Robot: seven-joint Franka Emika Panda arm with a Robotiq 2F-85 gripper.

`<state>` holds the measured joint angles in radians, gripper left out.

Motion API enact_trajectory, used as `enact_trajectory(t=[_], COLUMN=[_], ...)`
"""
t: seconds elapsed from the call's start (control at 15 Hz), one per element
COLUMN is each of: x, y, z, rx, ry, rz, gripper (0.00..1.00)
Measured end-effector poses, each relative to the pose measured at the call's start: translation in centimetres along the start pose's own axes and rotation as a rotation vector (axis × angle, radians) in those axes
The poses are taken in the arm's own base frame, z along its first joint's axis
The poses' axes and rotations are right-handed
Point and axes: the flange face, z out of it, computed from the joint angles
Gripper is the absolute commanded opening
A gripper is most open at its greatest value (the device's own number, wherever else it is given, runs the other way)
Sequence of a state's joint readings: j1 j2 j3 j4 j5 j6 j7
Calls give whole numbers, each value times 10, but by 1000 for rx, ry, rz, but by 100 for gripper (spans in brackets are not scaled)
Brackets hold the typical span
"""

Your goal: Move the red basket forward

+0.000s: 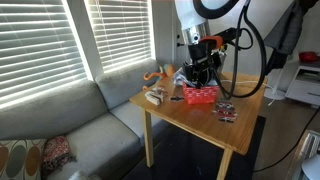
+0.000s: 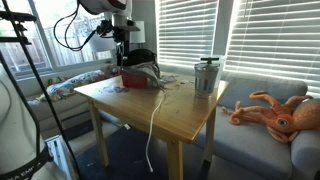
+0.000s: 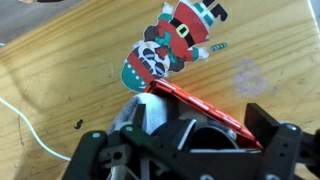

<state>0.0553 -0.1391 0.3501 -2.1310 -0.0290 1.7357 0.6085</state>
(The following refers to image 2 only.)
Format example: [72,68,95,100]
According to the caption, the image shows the white table lamp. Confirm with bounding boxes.
[130,21,146,48]

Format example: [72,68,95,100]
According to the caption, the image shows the wooden table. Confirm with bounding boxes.
[76,74,229,180]

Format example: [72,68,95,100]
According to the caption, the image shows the small sticker on table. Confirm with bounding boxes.
[99,85,129,93]

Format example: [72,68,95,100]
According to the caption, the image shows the left window blinds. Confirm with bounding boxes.
[157,0,219,67]

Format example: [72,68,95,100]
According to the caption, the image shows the orange plush octopus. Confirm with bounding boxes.
[222,91,320,144]

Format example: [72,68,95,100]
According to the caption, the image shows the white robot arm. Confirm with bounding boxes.
[78,0,140,66]

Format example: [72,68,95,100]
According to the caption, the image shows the grey sofa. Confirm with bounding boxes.
[193,71,320,180]

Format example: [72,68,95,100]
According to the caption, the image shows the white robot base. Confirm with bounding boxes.
[0,65,67,180]

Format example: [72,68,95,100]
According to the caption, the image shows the grey cloth in basket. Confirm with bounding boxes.
[123,62,164,88]

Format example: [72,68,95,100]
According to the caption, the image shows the white charging cable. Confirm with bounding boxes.
[145,89,168,173]

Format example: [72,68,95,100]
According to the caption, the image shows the red basket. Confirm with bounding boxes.
[120,70,147,88]

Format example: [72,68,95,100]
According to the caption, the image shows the silver metal tumbler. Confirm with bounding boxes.
[194,57,219,98]

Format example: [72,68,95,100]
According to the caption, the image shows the black camera tripod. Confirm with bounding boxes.
[0,0,81,180]

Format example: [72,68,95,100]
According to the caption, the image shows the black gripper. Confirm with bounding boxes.
[113,29,130,67]

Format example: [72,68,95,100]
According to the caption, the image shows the floral patterned pillow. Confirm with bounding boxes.
[35,63,120,102]

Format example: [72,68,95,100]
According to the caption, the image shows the white window blinds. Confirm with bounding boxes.
[226,0,320,97]

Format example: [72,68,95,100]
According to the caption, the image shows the dark blue rug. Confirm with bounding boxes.
[71,126,208,180]

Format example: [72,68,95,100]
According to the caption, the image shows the black bag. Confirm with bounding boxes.
[124,49,156,66]

